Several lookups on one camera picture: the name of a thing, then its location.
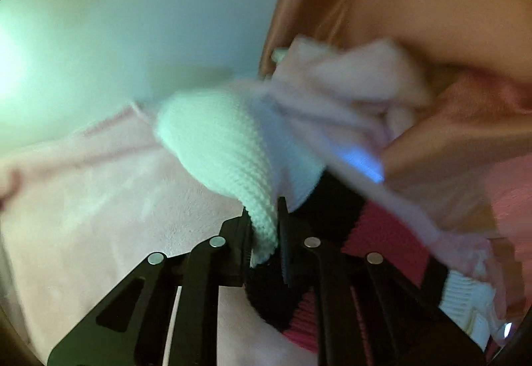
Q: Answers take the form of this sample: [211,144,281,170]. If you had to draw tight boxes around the pink curtain with tan hem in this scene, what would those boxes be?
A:
[261,0,531,312]

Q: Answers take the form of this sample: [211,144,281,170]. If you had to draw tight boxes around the white red black knit sweater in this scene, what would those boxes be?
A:
[155,82,505,340]

